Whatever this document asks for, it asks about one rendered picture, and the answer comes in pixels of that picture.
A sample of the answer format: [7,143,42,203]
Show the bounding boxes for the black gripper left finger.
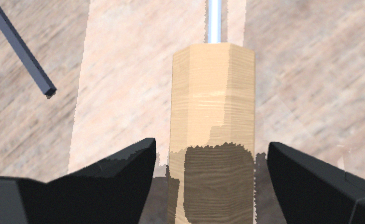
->
[0,137,156,224]

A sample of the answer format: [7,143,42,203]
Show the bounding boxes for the grey l-shaped hook tool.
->
[0,7,58,96]

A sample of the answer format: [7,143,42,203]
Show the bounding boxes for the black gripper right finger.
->
[266,142,365,224]

